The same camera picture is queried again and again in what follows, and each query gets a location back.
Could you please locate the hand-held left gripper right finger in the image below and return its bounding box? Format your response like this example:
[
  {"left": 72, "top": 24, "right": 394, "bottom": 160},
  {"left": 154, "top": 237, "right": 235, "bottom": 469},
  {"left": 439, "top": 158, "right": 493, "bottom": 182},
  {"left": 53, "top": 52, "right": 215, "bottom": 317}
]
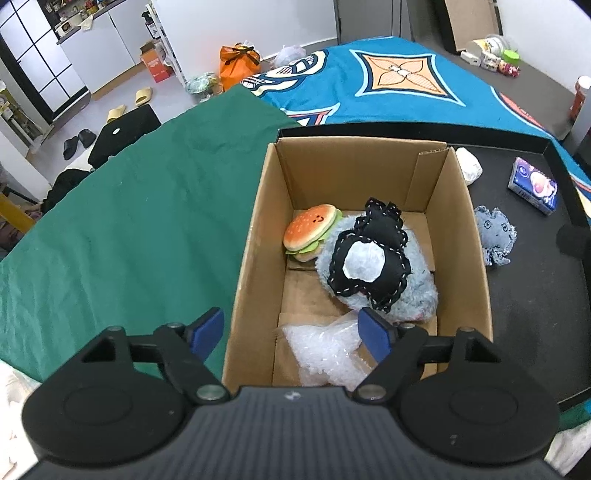
[{"left": 353, "top": 307, "right": 505, "bottom": 403}]

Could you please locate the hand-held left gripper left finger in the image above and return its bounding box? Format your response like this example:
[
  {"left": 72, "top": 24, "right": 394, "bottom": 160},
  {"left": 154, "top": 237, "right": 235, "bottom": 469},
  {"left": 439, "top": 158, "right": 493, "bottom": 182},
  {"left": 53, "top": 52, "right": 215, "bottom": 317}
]
[{"left": 76, "top": 307, "right": 232, "bottom": 407}]

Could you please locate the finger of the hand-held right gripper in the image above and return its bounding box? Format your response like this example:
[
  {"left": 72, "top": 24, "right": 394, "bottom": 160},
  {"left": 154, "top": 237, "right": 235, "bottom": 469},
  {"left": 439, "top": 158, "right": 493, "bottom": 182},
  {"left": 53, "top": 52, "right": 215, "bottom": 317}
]
[{"left": 556, "top": 223, "right": 591, "bottom": 255}]

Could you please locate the blue fluffy plush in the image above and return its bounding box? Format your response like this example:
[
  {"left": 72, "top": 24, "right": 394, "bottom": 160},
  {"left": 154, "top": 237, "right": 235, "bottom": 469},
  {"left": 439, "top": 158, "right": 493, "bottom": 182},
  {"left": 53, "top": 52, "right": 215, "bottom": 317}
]
[{"left": 315, "top": 215, "right": 439, "bottom": 322}]

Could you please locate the clear bubble wrap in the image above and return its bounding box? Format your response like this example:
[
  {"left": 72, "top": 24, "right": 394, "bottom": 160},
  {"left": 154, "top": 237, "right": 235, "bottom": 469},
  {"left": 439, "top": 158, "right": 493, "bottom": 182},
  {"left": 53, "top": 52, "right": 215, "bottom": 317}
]
[{"left": 278, "top": 310, "right": 384, "bottom": 389}]

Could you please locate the black tray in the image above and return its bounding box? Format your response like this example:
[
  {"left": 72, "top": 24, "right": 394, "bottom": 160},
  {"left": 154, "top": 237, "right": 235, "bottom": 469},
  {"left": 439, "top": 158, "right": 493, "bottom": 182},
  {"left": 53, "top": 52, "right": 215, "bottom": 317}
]
[{"left": 274, "top": 121, "right": 591, "bottom": 411}]

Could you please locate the black stitched plush toy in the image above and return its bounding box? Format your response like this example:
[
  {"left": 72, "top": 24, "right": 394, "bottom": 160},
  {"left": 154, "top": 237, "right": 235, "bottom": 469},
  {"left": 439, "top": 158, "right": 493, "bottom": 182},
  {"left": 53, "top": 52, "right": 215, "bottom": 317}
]
[{"left": 327, "top": 198, "right": 413, "bottom": 315}]

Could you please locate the burger plush toy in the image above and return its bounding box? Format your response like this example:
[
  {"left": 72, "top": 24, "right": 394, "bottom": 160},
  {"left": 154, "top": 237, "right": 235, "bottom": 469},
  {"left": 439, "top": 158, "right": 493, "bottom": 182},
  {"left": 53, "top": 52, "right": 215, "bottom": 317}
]
[{"left": 283, "top": 204, "right": 343, "bottom": 263}]

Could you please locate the brown cardboard box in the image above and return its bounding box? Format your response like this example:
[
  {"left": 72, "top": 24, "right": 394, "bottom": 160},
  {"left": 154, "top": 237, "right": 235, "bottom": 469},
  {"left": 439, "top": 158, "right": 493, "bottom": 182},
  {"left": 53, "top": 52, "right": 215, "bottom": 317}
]
[{"left": 222, "top": 136, "right": 494, "bottom": 389}]

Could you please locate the blue tissue packet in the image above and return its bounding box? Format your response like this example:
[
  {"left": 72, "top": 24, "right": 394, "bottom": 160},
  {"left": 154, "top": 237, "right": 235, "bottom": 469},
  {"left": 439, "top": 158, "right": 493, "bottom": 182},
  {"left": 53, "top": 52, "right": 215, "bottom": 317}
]
[{"left": 507, "top": 157, "right": 559, "bottom": 215}]

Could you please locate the small blue denim plush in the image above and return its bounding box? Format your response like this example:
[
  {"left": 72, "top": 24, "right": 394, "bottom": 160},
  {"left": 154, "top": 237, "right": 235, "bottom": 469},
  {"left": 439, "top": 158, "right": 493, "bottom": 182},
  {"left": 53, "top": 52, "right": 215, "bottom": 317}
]
[{"left": 473, "top": 205, "right": 518, "bottom": 268}]

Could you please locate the green cloth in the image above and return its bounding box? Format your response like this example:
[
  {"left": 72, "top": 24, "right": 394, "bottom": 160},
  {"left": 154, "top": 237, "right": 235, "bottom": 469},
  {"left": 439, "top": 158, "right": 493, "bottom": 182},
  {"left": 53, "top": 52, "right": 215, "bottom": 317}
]
[{"left": 0, "top": 85, "right": 303, "bottom": 385}]

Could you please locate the red white container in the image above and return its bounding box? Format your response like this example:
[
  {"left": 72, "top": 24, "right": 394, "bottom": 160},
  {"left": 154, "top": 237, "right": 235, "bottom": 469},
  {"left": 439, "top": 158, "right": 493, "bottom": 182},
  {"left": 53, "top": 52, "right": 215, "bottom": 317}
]
[{"left": 570, "top": 76, "right": 591, "bottom": 123}]

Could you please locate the black cloth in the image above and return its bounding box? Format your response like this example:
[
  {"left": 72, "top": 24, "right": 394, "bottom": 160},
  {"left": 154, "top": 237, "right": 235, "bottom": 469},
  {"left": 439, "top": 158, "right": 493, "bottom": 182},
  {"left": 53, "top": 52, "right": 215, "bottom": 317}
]
[{"left": 41, "top": 168, "right": 95, "bottom": 214}]

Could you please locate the black framed brown board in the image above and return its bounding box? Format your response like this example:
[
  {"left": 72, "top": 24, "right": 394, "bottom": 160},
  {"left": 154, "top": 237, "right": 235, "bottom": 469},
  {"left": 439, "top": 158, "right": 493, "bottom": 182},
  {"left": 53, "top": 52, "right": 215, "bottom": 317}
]
[{"left": 431, "top": 0, "right": 502, "bottom": 55}]

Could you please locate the clear plastic bag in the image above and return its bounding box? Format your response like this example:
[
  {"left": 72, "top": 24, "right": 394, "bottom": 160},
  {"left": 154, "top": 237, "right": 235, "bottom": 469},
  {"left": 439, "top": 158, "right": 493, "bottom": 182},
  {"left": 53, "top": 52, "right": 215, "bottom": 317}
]
[{"left": 185, "top": 73, "right": 223, "bottom": 101}]

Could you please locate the blue patterned blanket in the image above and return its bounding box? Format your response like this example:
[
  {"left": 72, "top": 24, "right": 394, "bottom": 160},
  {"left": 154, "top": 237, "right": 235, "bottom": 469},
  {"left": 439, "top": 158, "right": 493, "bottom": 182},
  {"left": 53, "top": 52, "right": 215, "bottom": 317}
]
[{"left": 240, "top": 36, "right": 591, "bottom": 217}]

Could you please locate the orange bag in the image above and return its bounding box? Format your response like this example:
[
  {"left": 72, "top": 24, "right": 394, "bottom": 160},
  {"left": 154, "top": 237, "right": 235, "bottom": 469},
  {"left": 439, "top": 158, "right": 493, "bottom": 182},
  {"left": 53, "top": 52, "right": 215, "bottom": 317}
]
[{"left": 219, "top": 42, "right": 262, "bottom": 92}]

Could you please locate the orange box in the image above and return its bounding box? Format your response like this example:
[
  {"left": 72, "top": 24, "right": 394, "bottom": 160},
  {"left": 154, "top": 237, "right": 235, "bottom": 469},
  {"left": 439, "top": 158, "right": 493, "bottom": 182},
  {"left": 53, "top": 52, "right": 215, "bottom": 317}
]
[{"left": 140, "top": 39, "right": 175, "bottom": 84}]

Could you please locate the white plastic bag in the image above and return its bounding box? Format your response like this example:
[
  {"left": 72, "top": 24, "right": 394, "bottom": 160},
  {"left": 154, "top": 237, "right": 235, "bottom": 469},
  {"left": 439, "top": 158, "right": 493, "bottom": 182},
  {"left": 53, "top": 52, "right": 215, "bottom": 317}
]
[{"left": 272, "top": 44, "right": 306, "bottom": 70}]

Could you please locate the white rack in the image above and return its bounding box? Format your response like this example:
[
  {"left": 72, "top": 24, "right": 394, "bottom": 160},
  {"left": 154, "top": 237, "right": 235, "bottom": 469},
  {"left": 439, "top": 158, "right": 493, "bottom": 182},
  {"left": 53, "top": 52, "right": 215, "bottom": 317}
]
[{"left": 145, "top": 2, "right": 188, "bottom": 84}]

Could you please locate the white kitchen cabinet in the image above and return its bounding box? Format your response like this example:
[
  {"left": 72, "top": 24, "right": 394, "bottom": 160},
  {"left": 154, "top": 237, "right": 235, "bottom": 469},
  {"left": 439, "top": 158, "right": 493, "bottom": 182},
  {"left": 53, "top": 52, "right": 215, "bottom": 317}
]
[{"left": 58, "top": 0, "right": 160, "bottom": 100}]

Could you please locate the grey leaning panel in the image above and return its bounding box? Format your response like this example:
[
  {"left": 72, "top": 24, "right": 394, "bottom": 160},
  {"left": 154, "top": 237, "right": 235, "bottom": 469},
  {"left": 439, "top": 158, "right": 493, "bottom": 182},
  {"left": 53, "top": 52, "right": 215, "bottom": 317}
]
[{"left": 335, "top": 0, "right": 411, "bottom": 44}]

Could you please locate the black framed glass door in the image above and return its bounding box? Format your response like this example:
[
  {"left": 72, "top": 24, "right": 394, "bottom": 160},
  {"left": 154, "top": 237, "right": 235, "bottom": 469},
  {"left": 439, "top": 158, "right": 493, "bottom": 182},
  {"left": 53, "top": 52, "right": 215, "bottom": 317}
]
[{"left": 0, "top": 0, "right": 90, "bottom": 126}]

